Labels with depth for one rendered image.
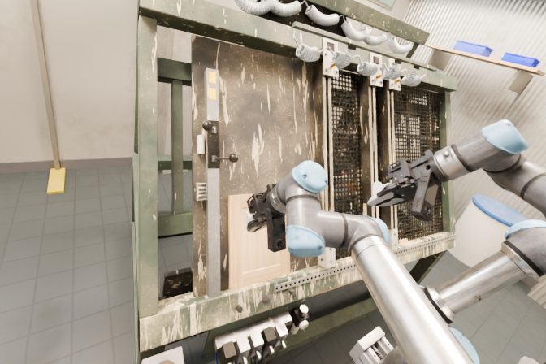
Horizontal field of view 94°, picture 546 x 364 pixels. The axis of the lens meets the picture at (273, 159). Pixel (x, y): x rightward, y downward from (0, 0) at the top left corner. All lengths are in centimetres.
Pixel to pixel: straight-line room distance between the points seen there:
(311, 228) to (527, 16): 429
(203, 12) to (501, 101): 391
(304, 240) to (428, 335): 22
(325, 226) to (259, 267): 79
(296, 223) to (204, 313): 78
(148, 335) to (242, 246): 45
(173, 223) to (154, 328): 37
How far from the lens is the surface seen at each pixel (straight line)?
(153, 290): 113
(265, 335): 135
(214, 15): 120
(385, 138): 177
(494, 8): 473
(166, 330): 121
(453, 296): 110
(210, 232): 112
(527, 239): 109
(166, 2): 117
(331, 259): 146
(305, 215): 52
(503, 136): 69
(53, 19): 301
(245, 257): 124
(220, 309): 124
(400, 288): 49
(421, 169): 74
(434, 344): 45
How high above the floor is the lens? 193
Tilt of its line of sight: 27 degrees down
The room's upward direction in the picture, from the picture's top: 17 degrees clockwise
